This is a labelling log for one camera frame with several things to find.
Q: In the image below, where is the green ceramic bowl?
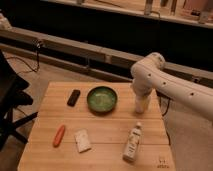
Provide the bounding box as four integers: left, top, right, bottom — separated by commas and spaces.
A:
87, 86, 118, 113

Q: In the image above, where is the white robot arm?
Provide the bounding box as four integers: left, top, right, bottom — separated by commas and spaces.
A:
131, 52, 213, 122

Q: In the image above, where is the white paper cup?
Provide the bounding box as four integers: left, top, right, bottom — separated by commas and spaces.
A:
135, 99, 149, 113

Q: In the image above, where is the white plastic bottle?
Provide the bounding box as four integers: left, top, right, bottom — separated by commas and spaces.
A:
123, 122, 142, 162

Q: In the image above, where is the black rectangular remote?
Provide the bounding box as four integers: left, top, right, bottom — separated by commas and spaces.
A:
67, 89, 80, 107

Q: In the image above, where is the orange carrot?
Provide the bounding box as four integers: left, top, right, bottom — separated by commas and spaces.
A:
53, 125, 65, 147

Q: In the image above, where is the black office chair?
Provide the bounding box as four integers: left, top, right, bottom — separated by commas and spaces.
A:
0, 50, 38, 152

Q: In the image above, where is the black cable on floor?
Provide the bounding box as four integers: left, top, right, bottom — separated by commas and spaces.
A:
4, 39, 45, 76

